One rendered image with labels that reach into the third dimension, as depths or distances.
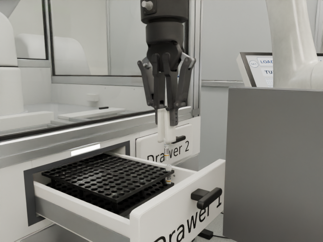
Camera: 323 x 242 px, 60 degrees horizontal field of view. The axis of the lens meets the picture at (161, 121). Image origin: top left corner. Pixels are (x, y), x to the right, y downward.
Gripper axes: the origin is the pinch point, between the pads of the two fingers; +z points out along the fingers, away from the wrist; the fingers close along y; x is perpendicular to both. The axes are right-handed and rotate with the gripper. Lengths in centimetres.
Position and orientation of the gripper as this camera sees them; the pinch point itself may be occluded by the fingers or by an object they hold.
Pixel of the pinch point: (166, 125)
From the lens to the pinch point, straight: 58.1
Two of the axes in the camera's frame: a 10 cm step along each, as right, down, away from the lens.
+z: 0.2, 9.9, 1.6
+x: 5.9, -1.4, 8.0
